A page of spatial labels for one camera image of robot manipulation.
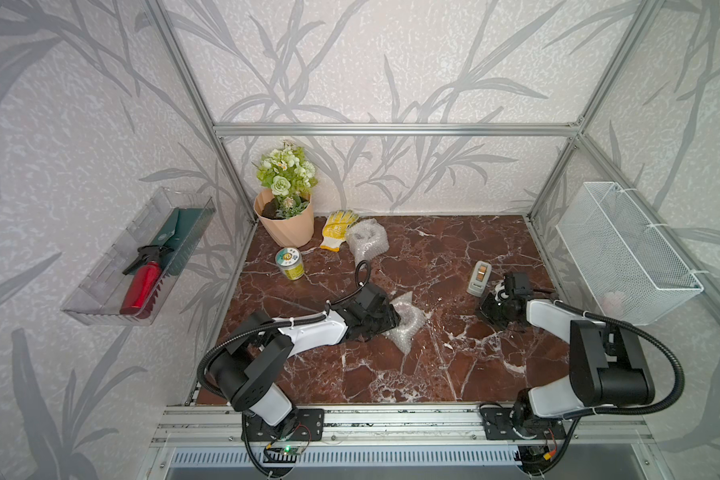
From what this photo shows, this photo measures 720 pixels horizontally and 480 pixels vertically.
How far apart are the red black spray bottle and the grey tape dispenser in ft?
2.82

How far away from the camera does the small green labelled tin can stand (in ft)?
3.22

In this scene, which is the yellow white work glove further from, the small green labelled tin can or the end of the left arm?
the end of the left arm

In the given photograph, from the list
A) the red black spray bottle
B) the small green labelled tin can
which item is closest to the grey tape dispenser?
the small green labelled tin can

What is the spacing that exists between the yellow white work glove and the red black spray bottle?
0.54 m

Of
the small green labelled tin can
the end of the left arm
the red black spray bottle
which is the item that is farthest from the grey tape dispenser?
the red black spray bottle

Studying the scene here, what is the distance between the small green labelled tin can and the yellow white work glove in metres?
0.14

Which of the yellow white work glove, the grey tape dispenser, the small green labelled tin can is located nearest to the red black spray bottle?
the small green labelled tin can
